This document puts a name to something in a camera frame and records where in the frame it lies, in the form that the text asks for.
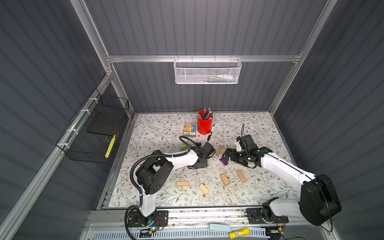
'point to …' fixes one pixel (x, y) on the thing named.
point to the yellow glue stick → (239, 233)
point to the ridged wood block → (204, 189)
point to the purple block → (223, 160)
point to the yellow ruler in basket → (109, 148)
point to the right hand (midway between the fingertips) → (230, 158)
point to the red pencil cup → (204, 121)
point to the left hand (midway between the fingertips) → (201, 163)
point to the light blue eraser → (216, 227)
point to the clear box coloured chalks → (189, 128)
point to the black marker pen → (210, 133)
